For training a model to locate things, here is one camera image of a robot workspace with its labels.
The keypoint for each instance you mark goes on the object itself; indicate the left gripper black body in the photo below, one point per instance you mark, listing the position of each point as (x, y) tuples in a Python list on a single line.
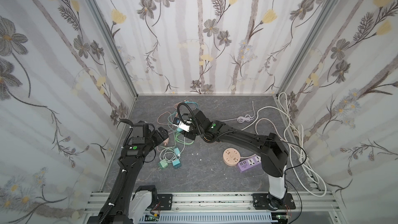
[(161, 135)]

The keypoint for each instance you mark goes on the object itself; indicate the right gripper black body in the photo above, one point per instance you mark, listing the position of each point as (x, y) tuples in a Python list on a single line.
[(189, 132)]

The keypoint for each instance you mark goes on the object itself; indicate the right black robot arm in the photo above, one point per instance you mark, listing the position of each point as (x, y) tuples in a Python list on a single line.
[(273, 151)]

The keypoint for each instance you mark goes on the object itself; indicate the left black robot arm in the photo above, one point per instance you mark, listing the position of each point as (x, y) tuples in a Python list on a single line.
[(130, 171)]

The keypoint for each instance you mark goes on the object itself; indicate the pink charger adapter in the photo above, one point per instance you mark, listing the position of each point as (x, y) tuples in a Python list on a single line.
[(165, 143)]

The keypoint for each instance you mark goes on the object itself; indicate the light green charger adapter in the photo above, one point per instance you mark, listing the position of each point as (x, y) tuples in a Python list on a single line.
[(163, 164)]

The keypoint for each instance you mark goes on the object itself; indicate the round pink power socket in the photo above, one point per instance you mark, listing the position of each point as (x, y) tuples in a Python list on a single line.
[(231, 157)]

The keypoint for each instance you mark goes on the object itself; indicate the purple power strip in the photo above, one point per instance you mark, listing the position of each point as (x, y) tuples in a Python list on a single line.
[(249, 163)]

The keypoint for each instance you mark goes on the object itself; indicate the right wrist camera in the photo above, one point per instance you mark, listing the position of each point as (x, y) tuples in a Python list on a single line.
[(179, 124)]

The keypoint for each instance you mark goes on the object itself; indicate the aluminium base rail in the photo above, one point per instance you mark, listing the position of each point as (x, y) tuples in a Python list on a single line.
[(301, 207)]

